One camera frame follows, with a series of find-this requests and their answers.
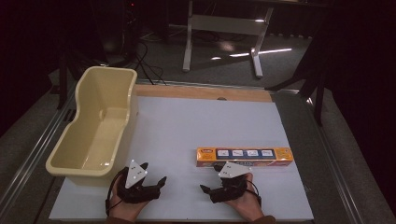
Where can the person's left brown sleeve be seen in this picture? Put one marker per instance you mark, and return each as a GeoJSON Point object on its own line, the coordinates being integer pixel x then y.
{"type": "Point", "coordinates": [120, 220]}

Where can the long orange cardboard box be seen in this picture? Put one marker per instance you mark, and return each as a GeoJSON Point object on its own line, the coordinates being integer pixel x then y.
{"type": "Point", "coordinates": [244, 157]}

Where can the person's left hand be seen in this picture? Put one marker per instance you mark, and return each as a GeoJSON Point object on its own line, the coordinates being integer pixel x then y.
{"type": "Point", "coordinates": [126, 210]}

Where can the dark metal stand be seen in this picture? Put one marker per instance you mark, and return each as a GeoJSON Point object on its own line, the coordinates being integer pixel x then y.
{"type": "Point", "coordinates": [311, 77]}

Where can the cream plastic bin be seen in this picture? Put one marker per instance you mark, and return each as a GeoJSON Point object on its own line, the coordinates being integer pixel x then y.
{"type": "Point", "coordinates": [93, 130]}

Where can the white table mat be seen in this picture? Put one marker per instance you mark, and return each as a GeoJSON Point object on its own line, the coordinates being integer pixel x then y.
{"type": "Point", "coordinates": [193, 124]}

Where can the person's brown sleeve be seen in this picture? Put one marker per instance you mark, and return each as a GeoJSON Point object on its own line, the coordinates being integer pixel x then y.
{"type": "Point", "coordinates": [264, 220]}
{"type": "Point", "coordinates": [120, 220]}

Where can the wooden board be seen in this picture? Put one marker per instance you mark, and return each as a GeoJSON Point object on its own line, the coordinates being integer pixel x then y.
{"type": "Point", "coordinates": [202, 92]}

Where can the metal table rail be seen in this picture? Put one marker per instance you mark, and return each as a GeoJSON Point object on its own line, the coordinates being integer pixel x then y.
{"type": "Point", "coordinates": [334, 168]}
{"type": "Point", "coordinates": [34, 155]}

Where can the person's right brown sleeve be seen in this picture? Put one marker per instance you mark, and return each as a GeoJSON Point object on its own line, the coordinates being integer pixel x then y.
{"type": "Point", "coordinates": [264, 220]}

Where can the white metal table frame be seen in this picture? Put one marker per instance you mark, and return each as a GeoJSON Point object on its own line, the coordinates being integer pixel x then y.
{"type": "Point", "coordinates": [224, 24]}

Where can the person's right hand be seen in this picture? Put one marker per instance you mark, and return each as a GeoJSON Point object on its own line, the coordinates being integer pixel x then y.
{"type": "Point", "coordinates": [246, 207]}

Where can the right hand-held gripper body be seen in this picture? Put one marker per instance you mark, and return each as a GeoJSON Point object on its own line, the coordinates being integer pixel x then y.
{"type": "Point", "coordinates": [232, 186]}

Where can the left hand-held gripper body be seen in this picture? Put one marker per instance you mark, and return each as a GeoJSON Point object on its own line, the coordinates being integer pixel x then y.
{"type": "Point", "coordinates": [134, 174]}

